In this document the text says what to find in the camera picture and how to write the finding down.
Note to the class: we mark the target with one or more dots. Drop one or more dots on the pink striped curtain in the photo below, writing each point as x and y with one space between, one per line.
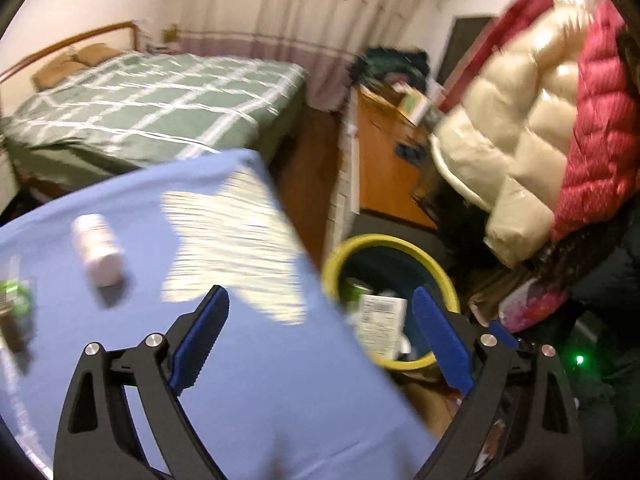
300 20

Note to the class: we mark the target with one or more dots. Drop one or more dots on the white cardboard box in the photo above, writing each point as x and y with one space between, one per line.
382 320

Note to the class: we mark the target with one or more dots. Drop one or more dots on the dark olive plastic container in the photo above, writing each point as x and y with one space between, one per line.
15 334

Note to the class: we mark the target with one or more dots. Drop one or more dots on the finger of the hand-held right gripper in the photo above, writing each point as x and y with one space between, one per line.
502 334

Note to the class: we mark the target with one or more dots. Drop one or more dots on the tissue box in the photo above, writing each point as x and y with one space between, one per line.
171 34

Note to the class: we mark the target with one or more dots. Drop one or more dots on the blue printed tablecloth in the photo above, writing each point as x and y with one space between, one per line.
240 360

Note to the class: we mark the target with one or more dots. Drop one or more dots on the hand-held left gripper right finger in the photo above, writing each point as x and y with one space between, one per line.
442 340

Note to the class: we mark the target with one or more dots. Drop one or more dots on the green white box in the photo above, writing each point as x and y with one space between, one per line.
412 106

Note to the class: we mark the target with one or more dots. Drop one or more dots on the cream down jacket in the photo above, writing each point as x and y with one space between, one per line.
520 135

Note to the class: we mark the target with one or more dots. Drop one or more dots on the black television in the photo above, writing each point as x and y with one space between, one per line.
462 50

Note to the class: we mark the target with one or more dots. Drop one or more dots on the brown pillow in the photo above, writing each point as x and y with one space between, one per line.
55 72
100 54

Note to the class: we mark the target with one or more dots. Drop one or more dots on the wooden desk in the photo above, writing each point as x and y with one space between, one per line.
385 170

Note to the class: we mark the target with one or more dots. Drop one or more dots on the dark teal clothes pile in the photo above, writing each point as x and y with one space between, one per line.
390 67

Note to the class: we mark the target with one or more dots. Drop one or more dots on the green checked duvet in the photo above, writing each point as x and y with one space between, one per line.
150 105

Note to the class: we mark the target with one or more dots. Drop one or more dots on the yellow rimmed trash bin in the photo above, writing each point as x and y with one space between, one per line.
400 242

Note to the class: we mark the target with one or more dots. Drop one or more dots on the white pink bottle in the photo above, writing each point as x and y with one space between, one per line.
97 250

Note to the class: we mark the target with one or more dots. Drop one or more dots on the pink floral cloth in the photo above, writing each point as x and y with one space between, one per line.
532 307

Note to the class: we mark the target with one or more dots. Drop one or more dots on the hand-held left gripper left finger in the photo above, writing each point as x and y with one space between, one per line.
200 340

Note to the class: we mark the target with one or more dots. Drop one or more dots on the wooden bed headboard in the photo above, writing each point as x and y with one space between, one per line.
65 40

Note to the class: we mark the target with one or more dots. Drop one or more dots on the crimson down jacket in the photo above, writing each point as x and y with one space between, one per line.
605 125

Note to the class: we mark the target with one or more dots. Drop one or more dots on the black garment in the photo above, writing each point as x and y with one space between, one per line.
455 225

